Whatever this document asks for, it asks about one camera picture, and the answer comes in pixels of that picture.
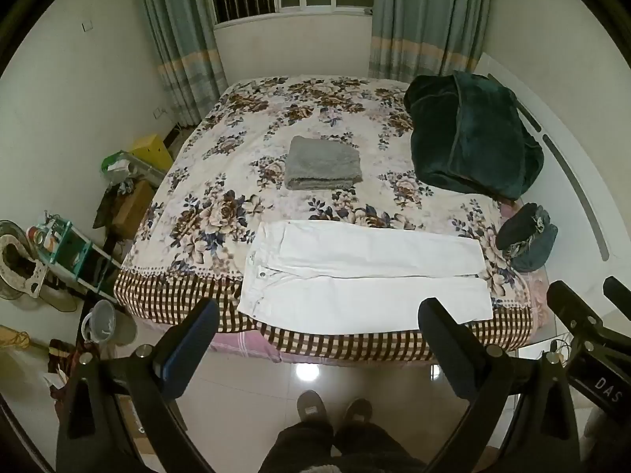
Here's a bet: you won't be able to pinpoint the person's right leg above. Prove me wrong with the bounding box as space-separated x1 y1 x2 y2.
334 423 426 473

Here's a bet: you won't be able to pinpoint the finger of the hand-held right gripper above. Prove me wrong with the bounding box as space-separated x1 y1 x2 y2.
546 280 609 343
603 276 631 313

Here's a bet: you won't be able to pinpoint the folded grey towel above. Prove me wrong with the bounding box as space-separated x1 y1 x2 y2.
285 135 364 191

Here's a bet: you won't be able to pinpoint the grey bucket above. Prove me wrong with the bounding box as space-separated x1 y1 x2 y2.
79 300 139 346

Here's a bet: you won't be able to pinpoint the person's left shoe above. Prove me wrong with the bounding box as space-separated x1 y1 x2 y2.
297 390 331 427

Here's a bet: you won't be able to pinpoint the teal striped curtain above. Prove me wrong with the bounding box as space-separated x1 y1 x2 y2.
135 0 228 129
369 0 494 84

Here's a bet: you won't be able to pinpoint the white floor fan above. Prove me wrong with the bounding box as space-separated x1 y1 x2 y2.
0 219 50 301

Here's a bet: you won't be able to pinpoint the bed with floral sheet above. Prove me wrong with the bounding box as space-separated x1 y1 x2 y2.
114 75 548 365

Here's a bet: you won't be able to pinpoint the dark green blanket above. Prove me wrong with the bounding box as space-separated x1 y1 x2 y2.
404 71 545 202

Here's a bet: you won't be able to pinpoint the person's left leg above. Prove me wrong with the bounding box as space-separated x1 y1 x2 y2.
259 421 337 473

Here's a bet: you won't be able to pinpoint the person's right shoe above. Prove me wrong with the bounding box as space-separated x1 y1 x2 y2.
344 398 374 429

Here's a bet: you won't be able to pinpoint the dark blue cloth bundle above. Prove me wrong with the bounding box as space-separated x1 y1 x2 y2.
495 202 559 273

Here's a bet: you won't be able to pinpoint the person's leg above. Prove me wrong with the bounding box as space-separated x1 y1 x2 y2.
259 421 337 473
334 423 426 473

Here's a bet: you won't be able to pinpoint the person's shoe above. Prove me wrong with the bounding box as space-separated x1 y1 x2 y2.
344 398 374 429
297 390 331 427

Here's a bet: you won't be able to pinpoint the green plastic bag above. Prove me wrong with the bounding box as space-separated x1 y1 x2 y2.
101 150 134 185

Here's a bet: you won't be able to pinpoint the teal shelf rack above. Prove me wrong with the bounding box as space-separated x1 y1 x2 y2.
27 212 121 301

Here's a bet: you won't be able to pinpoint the white headboard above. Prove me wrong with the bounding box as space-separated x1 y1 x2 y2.
473 52 631 316

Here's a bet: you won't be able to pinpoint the white pants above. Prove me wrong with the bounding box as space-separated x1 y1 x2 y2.
237 219 494 336

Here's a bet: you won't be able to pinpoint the yellow box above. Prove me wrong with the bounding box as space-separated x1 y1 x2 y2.
129 134 174 171

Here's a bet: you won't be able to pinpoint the brown cardboard box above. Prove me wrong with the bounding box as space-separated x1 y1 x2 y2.
111 180 153 240

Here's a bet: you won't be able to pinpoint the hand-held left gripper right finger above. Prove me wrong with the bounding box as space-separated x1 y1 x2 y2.
418 297 582 473

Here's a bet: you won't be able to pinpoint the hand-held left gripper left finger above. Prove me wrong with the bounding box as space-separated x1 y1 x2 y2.
56 298 220 473

